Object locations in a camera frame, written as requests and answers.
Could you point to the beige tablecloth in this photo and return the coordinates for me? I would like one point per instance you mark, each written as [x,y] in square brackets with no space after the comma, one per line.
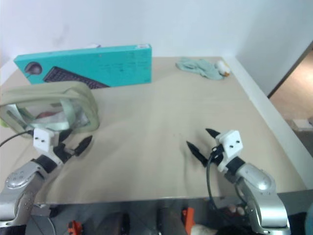
[151,127]

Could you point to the white and orange small toy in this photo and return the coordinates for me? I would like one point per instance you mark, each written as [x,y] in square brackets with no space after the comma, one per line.
[223,67]

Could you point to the pale green cloth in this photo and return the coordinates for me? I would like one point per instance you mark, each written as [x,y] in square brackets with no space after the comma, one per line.
[200,67]

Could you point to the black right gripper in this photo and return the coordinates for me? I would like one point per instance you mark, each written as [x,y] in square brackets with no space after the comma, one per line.
[216,154]

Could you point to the cardboard box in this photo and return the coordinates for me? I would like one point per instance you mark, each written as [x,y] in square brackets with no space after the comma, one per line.
[302,123]

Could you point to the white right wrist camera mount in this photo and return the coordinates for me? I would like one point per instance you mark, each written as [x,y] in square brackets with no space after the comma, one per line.
[231,144]

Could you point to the brown wooden door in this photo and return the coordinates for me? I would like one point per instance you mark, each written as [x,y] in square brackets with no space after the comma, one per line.
[296,71]

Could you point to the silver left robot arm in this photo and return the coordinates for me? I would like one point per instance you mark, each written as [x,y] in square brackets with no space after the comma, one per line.
[19,178]

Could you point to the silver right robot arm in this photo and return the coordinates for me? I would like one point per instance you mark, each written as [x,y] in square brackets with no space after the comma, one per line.
[259,186]

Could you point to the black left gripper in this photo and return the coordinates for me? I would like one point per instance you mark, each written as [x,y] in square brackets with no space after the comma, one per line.
[61,152]

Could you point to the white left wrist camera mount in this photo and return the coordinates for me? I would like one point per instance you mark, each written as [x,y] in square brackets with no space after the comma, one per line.
[42,140]

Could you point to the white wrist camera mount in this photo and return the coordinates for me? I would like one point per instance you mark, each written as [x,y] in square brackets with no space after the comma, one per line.
[42,140]
[231,144]

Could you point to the orange clamp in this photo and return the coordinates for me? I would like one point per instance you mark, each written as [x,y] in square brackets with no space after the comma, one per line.
[74,227]
[188,219]

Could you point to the teal keyboard box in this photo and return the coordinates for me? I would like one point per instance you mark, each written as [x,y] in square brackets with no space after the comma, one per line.
[110,66]

